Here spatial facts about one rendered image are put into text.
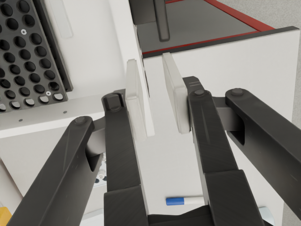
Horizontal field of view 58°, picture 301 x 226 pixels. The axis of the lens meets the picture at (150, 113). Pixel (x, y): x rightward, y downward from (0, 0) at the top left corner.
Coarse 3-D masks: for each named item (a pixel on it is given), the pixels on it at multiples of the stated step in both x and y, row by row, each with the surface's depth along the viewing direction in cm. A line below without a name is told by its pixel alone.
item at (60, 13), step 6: (54, 0) 32; (60, 0) 32; (54, 6) 33; (60, 6) 33; (54, 12) 33; (60, 12) 33; (66, 12) 34; (60, 18) 33; (66, 18) 34; (60, 24) 34; (66, 24) 34; (60, 30) 34; (66, 30) 34; (72, 30) 35; (66, 36) 34
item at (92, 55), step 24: (48, 0) 33; (72, 0) 34; (96, 0) 34; (72, 24) 35; (96, 24) 35; (72, 48) 36; (96, 48) 37; (72, 72) 38; (96, 72) 38; (120, 72) 38; (72, 96) 40; (96, 96) 39; (0, 120) 38; (24, 120) 37; (48, 120) 35
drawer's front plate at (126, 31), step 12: (120, 0) 25; (120, 12) 26; (120, 24) 26; (132, 24) 27; (120, 36) 27; (132, 36) 27; (120, 48) 28; (132, 48) 28; (144, 72) 36; (144, 84) 30; (144, 96) 30; (144, 108) 31
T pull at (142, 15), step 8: (136, 0) 27; (144, 0) 27; (152, 0) 27; (160, 0) 27; (136, 8) 27; (144, 8) 27; (152, 8) 27; (160, 8) 27; (136, 16) 28; (144, 16) 28; (152, 16) 28; (160, 16) 28; (136, 24) 28; (160, 24) 28; (160, 32) 29; (168, 32) 29; (160, 40) 29; (168, 40) 29
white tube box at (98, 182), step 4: (104, 164) 52; (100, 168) 52; (104, 168) 52; (104, 176) 55; (96, 180) 55; (100, 180) 53; (104, 180) 54; (96, 184) 54; (100, 184) 54; (104, 184) 54
